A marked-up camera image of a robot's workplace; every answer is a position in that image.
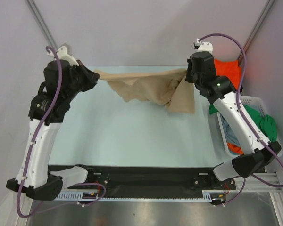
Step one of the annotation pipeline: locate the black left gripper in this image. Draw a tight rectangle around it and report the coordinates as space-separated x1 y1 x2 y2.
63 59 99 101

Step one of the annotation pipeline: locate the beige t shirt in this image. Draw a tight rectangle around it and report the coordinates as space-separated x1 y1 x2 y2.
95 68 195 114

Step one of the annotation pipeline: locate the white plastic laundry basket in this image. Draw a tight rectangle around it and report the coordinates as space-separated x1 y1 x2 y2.
209 96 278 158

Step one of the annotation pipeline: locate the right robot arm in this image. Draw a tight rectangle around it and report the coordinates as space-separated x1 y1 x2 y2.
186 51 281 189

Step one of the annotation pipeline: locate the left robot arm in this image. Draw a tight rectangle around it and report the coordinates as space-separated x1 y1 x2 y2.
6 60 100 201

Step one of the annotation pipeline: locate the folded orange t shirt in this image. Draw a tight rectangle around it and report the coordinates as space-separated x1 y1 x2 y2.
214 59 242 90

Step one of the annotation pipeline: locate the light blue t shirt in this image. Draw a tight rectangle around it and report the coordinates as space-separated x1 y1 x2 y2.
220 115 240 146

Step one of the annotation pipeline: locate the green t shirt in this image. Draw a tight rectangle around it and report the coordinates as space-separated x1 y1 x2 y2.
208 105 279 145

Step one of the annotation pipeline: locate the orange t shirt in basket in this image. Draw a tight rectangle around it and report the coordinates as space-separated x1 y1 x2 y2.
227 143 244 155

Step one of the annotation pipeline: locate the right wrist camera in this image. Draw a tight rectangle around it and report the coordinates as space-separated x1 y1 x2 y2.
193 39 213 54

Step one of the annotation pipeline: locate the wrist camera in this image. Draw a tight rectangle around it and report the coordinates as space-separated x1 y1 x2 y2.
193 39 213 54
45 44 79 67

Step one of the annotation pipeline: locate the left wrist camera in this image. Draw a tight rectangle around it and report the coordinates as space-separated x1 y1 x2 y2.
45 44 79 67

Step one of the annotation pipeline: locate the left aluminium frame post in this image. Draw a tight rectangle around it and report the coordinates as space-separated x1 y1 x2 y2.
25 0 58 49

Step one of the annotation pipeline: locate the aluminium frame post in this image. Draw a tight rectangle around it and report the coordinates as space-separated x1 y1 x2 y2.
25 0 58 49
243 0 277 54

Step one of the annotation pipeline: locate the right aluminium frame post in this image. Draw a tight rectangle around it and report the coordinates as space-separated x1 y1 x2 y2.
243 0 277 54

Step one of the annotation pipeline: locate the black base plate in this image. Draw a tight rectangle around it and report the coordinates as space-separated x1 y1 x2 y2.
47 165 236 199

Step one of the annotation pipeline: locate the white slotted cable duct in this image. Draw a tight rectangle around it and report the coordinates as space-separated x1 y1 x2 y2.
55 191 225 202

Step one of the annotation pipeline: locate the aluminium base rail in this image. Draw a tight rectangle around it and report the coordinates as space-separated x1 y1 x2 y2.
234 173 282 193

